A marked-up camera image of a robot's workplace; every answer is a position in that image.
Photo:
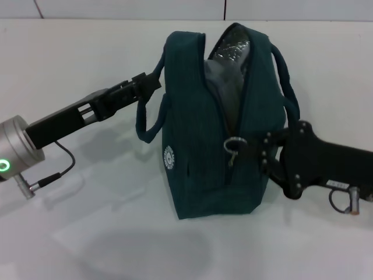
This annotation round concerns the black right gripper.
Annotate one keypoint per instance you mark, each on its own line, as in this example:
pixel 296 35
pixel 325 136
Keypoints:
pixel 326 160

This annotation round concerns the clear blue-rimmed food container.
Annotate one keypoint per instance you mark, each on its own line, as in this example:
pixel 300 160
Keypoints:
pixel 224 87

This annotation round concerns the dark teal insulated lunch bag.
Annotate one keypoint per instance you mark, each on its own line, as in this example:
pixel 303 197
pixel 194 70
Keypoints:
pixel 189 116

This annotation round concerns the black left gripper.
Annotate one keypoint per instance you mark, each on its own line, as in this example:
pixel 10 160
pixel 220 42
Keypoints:
pixel 58 122

